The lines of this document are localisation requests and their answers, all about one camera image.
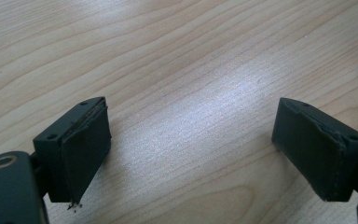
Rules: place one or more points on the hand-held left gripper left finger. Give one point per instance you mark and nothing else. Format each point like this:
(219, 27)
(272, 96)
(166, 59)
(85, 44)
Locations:
(74, 152)

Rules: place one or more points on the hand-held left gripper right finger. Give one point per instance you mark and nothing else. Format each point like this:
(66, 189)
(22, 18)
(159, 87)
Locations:
(317, 149)

